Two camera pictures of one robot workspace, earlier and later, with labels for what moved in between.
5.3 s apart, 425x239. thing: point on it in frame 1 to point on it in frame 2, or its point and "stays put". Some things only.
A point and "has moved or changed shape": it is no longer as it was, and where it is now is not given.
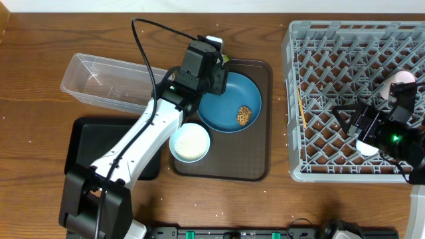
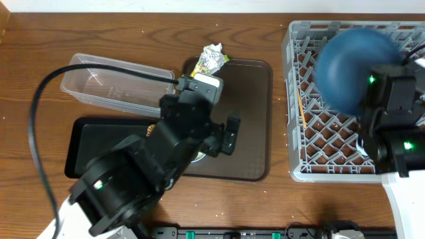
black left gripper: x=220 y=79 to x=216 y=139
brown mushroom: x=244 y=115 has moved or changed shape
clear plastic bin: x=114 y=83 stays put
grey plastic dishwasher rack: x=335 y=63 stays put
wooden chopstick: x=301 y=109 stays put
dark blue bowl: x=220 y=111 to x=343 y=62
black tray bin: x=90 y=137 stays put
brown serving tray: x=246 y=156 stays put
